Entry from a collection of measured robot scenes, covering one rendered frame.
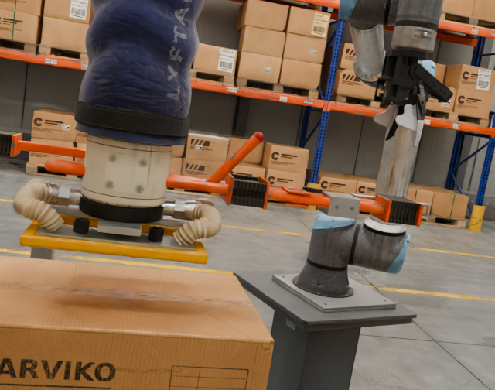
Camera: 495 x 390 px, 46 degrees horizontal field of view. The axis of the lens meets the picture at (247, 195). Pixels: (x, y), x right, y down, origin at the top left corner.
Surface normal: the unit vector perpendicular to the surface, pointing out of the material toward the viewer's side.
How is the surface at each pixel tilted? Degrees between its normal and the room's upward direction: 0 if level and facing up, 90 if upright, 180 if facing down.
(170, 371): 90
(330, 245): 91
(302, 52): 93
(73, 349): 90
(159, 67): 74
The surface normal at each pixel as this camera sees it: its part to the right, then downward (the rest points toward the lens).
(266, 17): 0.18, 0.18
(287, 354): -0.86, -0.06
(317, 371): 0.48, 0.21
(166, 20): 0.64, -0.07
